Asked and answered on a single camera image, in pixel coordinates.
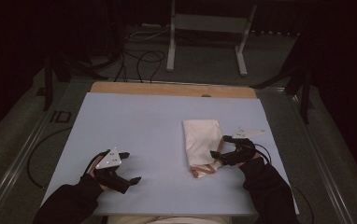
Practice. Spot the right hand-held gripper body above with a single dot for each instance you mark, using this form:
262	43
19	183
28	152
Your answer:
245	149

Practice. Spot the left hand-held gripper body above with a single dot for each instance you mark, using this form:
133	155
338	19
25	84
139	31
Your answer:
109	160

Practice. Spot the cream baby bodysuit brown trim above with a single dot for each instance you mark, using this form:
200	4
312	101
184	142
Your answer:
200	140

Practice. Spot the person's right hand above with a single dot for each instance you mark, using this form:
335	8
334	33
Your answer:
253	162

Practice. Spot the person's left hand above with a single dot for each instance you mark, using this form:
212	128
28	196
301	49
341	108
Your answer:
92	168

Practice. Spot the light blue mat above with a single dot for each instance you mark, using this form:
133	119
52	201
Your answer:
148	124

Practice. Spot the black stand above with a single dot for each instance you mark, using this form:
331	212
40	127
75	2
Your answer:
48	84
306	90

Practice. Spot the white metal stand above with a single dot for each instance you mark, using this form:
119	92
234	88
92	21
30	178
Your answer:
211	23

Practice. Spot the metal floor rail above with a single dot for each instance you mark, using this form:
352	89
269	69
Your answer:
14	169
320	161

